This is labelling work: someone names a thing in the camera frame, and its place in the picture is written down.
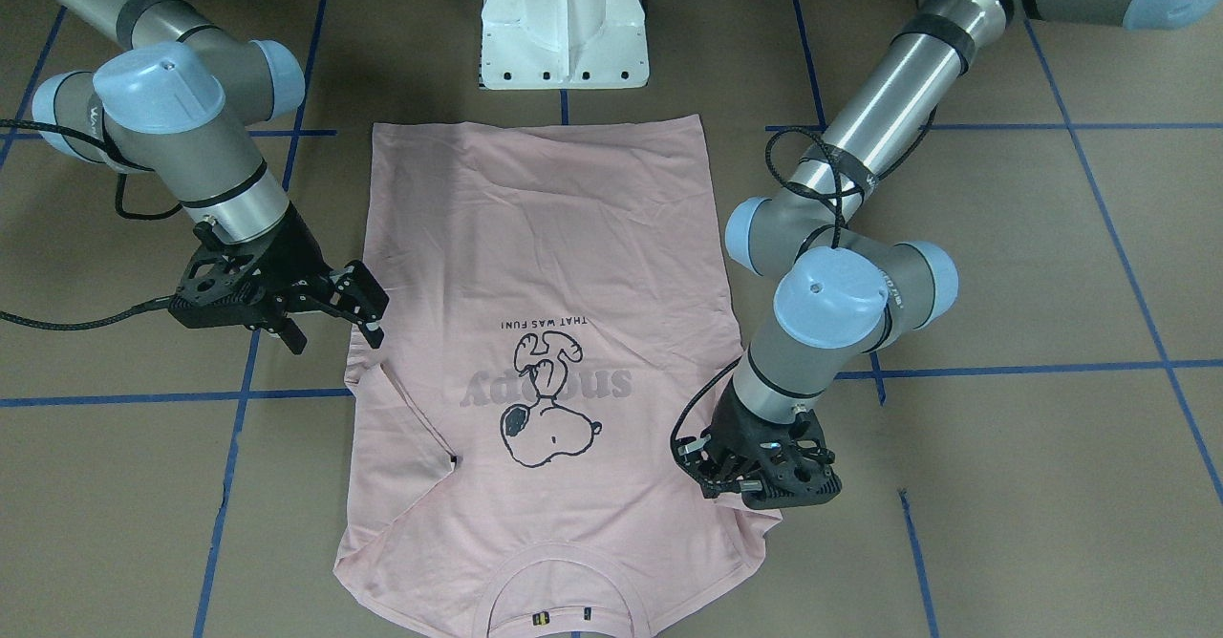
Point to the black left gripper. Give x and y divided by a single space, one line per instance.
734 429

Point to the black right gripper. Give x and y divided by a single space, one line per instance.
297 254

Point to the pink Snoopy t-shirt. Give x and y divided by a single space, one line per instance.
556 296

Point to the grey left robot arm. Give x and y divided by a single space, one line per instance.
841 294

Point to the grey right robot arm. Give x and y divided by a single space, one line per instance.
177 101

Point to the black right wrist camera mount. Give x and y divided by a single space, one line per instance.
221 285

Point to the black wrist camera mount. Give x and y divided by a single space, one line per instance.
789 465
221 285

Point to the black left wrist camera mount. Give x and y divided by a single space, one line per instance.
789 465

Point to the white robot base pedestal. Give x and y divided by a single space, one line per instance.
563 44

